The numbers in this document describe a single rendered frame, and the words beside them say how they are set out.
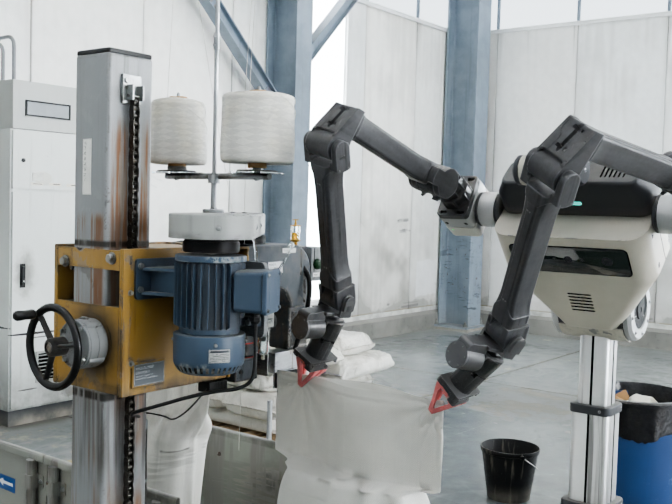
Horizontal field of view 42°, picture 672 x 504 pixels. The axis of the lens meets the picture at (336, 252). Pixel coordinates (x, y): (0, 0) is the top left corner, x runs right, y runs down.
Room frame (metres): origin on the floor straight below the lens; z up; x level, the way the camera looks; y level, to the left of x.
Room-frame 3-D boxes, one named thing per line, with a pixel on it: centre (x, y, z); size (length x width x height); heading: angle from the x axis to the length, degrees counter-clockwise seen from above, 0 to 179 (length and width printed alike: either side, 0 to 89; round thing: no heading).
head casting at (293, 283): (2.32, 0.26, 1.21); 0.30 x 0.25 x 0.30; 53
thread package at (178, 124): (2.14, 0.39, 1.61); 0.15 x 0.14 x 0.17; 53
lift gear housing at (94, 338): (1.86, 0.53, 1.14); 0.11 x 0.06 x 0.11; 53
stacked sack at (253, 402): (5.11, 0.28, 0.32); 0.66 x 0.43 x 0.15; 145
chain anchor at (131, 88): (1.90, 0.44, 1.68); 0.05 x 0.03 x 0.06; 143
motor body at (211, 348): (1.86, 0.26, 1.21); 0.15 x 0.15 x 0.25
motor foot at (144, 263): (1.88, 0.35, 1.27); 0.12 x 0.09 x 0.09; 143
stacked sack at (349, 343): (5.75, 0.10, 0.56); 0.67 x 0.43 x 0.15; 53
